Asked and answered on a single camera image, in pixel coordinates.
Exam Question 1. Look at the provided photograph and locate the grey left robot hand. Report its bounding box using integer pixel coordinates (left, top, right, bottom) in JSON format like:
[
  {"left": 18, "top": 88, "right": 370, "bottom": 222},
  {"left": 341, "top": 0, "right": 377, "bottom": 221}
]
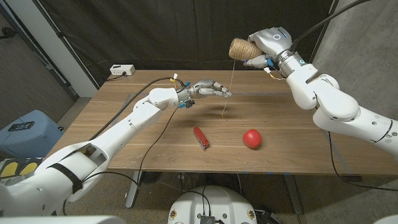
[{"left": 182, "top": 78, "right": 233, "bottom": 103}]

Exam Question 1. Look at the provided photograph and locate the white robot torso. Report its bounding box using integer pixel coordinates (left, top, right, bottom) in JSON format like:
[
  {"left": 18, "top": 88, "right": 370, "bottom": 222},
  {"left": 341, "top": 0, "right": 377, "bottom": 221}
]
[{"left": 167, "top": 185, "right": 258, "bottom": 224}]

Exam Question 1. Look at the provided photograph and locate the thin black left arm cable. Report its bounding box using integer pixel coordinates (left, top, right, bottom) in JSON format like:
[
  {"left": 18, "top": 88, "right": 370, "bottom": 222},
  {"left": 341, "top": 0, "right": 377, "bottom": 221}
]
[{"left": 62, "top": 107, "right": 180, "bottom": 216}]

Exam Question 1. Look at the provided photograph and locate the red ball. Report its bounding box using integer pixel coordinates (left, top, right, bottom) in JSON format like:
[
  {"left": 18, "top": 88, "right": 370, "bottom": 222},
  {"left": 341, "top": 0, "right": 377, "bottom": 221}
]
[{"left": 243, "top": 129, "right": 263, "bottom": 149}]

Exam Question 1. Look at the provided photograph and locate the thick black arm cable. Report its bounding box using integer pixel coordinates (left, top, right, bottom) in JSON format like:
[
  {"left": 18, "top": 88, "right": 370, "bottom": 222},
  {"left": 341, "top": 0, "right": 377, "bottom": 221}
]
[
  {"left": 289, "top": 0, "right": 371, "bottom": 52},
  {"left": 88, "top": 77, "right": 186, "bottom": 141}
]

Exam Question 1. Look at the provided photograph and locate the black backdrop curtain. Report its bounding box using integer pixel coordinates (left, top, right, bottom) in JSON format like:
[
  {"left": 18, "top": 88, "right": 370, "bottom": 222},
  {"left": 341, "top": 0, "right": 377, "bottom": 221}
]
[{"left": 32, "top": 0, "right": 339, "bottom": 88}]

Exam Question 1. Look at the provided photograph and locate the yellow foot pedal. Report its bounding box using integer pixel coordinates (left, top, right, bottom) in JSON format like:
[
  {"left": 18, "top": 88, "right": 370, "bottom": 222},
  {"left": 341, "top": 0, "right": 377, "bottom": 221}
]
[
  {"left": 18, "top": 159, "right": 42, "bottom": 177},
  {"left": 0, "top": 160, "right": 19, "bottom": 179}
]

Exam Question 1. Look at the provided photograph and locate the black backdrop stand pole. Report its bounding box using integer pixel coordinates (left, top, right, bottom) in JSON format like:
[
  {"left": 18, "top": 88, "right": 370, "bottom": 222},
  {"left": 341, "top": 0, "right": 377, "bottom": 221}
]
[
  {"left": 32, "top": 0, "right": 101, "bottom": 90},
  {"left": 306, "top": 0, "right": 340, "bottom": 66}
]

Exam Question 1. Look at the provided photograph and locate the white power strip box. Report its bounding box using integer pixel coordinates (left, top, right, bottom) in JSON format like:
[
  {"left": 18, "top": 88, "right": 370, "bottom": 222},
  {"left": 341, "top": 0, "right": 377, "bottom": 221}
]
[{"left": 109, "top": 64, "right": 136, "bottom": 77}]

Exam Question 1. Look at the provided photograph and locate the white table leg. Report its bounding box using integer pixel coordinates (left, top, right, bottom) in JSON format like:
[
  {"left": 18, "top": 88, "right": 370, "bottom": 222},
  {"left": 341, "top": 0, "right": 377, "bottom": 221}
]
[{"left": 125, "top": 170, "right": 143, "bottom": 209}]

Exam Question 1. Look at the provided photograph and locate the black power strip cable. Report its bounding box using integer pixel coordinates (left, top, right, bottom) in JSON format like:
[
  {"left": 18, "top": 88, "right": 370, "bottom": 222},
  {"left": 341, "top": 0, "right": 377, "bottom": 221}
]
[{"left": 105, "top": 72, "right": 127, "bottom": 83}]

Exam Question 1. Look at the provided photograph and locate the black torso cable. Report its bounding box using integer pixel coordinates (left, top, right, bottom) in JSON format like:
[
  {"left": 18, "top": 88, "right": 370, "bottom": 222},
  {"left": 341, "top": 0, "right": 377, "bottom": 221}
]
[{"left": 182, "top": 185, "right": 213, "bottom": 216}]

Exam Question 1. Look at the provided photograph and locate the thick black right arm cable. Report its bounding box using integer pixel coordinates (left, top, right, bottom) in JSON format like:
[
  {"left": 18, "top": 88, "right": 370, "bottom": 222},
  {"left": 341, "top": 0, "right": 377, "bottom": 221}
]
[{"left": 289, "top": 0, "right": 371, "bottom": 52}]

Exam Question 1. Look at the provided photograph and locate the red pocket knife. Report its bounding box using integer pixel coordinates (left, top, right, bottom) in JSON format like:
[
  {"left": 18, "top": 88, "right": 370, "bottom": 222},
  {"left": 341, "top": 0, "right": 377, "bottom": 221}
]
[{"left": 193, "top": 126, "right": 210, "bottom": 151}]

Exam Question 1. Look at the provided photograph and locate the jute twine spool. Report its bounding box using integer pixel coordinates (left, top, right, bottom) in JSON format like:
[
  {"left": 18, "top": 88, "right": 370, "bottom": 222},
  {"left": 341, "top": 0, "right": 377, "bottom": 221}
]
[{"left": 221, "top": 37, "right": 264, "bottom": 120}]

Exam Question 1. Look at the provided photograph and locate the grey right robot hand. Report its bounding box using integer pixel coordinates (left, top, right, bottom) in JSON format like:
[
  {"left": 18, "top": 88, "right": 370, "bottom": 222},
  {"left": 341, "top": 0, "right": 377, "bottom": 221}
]
[{"left": 243, "top": 26, "right": 310, "bottom": 78}]

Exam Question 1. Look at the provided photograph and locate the black door handle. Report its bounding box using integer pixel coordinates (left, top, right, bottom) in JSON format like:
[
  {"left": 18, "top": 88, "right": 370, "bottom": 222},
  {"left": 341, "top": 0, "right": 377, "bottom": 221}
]
[{"left": 0, "top": 27, "right": 17, "bottom": 40}]

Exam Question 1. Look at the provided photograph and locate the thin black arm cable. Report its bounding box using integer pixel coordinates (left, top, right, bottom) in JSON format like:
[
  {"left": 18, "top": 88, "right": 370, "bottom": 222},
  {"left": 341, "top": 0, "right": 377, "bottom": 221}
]
[
  {"left": 328, "top": 131, "right": 398, "bottom": 192},
  {"left": 62, "top": 107, "right": 180, "bottom": 216}
]

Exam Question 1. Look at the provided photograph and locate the blue plastic bin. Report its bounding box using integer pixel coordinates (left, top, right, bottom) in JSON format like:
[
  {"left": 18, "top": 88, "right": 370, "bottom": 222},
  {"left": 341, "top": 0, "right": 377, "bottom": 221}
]
[{"left": 0, "top": 110, "right": 65, "bottom": 158}]

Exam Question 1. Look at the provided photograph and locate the grey table leg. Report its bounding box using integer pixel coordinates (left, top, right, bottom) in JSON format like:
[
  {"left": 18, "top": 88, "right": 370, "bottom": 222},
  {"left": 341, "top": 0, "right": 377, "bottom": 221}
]
[{"left": 284, "top": 174, "right": 304, "bottom": 215}]

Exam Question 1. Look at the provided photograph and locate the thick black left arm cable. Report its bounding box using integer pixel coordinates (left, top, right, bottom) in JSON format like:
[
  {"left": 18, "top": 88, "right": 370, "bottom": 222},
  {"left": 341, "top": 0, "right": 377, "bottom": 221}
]
[{"left": 88, "top": 77, "right": 186, "bottom": 141}]

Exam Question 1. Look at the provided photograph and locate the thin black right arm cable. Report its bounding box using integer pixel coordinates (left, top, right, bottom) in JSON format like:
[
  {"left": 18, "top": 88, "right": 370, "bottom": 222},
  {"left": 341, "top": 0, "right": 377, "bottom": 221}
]
[{"left": 328, "top": 131, "right": 398, "bottom": 192}]

